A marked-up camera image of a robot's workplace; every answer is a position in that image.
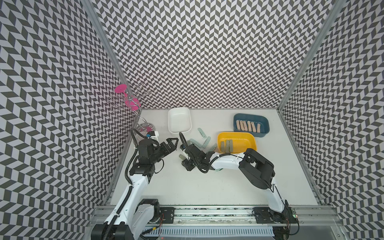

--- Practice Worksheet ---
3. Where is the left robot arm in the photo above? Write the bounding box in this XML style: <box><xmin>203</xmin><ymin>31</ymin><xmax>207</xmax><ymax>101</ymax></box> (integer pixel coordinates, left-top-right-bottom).
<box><xmin>91</xmin><ymin>129</ymin><xmax>179</xmax><ymax>240</ymax></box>

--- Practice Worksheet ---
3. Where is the dark teal storage box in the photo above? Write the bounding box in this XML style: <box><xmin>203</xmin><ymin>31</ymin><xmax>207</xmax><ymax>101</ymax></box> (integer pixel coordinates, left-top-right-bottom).
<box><xmin>233</xmin><ymin>114</ymin><xmax>270</xmax><ymax>138</ymax></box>

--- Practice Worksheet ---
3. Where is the mint knife top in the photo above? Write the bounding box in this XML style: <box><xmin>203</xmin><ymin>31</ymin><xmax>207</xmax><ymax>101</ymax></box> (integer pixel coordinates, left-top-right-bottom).
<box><xmin>198</xmin><ymin>128</ymin><xmax>207</xmax><ymax>139</ymax></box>

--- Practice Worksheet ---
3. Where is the mint knife angled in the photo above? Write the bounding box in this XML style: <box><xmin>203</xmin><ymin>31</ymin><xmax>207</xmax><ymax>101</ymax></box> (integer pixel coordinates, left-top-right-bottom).
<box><xmin>202</xmin><ymin>137</ymin><xmax>211</xmax><ymax>149</ymax></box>

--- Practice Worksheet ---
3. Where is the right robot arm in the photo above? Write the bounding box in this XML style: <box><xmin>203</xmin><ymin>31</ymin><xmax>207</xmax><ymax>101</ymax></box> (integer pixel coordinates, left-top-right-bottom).
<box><xmin>179</xmin><ymin>133</ymin><xmax>297</xmax><ymax>225</ymax></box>

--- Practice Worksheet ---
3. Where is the olive knife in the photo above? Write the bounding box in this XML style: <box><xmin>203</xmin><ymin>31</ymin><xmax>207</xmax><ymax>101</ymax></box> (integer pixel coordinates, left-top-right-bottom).
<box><xmin>221</xmin><ymin>141</ymin><xmax>225</xmax><ymax>153</ymax></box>
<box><xmin>225</xmin><ymin>140</ymin><xmax>230</xmax><ymax>153</ymax></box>

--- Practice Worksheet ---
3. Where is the yellow storage box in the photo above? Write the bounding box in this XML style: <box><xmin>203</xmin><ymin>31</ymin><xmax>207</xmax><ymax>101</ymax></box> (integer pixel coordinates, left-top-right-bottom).
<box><xmin>218</xmin><ymin>132</ymin><xmax>257</xmax><ymax>154</ymax></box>

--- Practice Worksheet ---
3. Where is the white storage box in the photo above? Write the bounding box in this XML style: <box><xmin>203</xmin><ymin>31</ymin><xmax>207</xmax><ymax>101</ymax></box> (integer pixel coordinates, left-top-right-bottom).
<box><xmin>168</xmin><ymin>107</ymin><xmax>192</xmax><ymax>134</ymax></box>

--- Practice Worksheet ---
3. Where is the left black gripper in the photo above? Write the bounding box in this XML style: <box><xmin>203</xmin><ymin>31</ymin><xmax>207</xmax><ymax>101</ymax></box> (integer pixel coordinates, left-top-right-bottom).
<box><xmin>150</xmin><ymin>137</ymin><xmax>179</xmax><ymax>163</ymax></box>

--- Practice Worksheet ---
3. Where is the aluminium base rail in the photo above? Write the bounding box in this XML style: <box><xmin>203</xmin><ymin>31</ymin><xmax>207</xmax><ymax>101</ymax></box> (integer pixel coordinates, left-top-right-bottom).
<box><xmin>89</xmin><ymin>204</ymin><xmax>343</xmax><ymax>226</ymax></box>

